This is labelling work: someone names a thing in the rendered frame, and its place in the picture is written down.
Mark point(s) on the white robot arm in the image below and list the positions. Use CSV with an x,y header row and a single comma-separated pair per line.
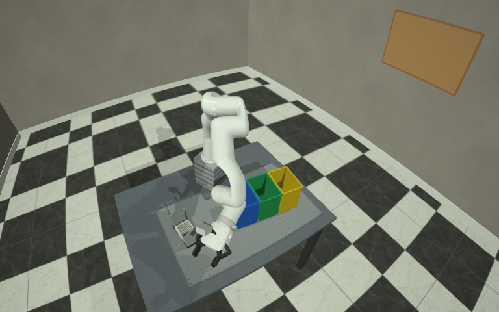
x,y
225,118

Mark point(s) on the green open bin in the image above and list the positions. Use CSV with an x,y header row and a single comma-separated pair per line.
x,y
268,194

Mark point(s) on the yellow bin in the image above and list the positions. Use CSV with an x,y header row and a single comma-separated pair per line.
x,y
289,185

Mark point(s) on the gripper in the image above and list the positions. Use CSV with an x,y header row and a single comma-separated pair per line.
x,y
215,242

